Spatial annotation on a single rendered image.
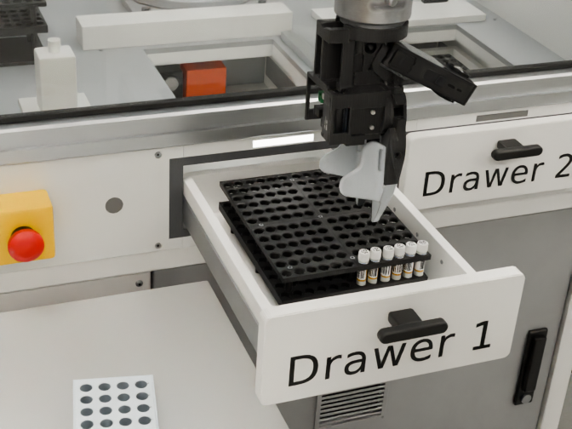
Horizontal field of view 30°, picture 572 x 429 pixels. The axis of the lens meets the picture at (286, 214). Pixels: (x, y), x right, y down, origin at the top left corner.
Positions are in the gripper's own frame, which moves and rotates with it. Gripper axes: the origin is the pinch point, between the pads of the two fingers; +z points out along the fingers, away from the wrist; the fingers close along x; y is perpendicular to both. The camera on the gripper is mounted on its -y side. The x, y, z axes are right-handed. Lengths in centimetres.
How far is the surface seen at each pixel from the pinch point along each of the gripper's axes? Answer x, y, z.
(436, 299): 10.4, -2.9, 6.4
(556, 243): -27, -44, 25
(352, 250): -2.6, 0.8, 7.3
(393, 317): 11.6, 2.3, 7.0
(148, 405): 4.7, 25.6, 18.1
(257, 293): 1.9, 13.4, 8.2
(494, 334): 9.9, -11.0, 12.5
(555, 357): -28, -49, 48
